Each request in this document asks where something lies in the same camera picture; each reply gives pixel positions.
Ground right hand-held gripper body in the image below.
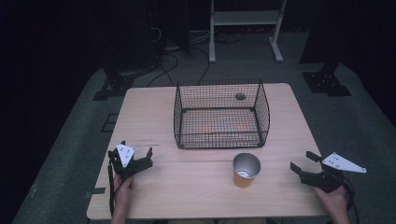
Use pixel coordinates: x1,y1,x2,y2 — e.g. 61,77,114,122
298,151,368,194

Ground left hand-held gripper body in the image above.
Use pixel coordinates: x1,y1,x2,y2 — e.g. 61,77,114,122
107,143,154,180

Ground person's right hand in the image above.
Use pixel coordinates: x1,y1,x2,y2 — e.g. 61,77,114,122
313,185,350,218

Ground person's left hand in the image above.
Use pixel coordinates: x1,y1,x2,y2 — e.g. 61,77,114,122
113,174,135,216

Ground black tape square outline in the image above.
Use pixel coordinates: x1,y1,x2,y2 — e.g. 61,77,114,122
100,113,120,133

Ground black tape strip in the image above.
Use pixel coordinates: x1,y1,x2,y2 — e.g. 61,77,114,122
84,187,106,199

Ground metal cup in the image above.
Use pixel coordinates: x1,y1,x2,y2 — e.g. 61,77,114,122
232,152,262,189

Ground black stand base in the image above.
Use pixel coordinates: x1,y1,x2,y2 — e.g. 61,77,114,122
302,62,353,98
92,66,135,102

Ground white metal stand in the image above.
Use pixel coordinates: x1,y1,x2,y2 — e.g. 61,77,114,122
208,0,288,64

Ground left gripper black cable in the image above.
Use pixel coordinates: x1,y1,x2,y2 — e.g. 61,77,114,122
106,158,117,217

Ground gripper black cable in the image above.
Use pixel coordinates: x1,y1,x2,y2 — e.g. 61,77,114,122
341,178,361,224
106,158,117,217

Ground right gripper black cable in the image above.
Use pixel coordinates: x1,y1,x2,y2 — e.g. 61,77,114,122
341,178,361,224

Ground black wire basket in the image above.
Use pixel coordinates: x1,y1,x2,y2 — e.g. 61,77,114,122
173,78,271,150

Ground black floor cables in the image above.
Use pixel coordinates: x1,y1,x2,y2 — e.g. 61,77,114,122
146,26,247,88

